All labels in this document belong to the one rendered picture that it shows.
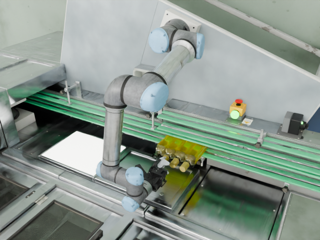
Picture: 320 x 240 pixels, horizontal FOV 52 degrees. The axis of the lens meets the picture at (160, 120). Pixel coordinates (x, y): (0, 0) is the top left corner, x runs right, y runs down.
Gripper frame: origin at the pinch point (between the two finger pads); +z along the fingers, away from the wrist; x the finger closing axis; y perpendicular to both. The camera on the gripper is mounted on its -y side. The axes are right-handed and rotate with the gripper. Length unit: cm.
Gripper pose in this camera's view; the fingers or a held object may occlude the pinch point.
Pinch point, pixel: (163, 161)
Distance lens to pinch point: 168.8
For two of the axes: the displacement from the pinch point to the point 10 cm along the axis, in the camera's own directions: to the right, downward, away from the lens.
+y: 8.7, 2.9, -4.0
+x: 0.4, -8.5, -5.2
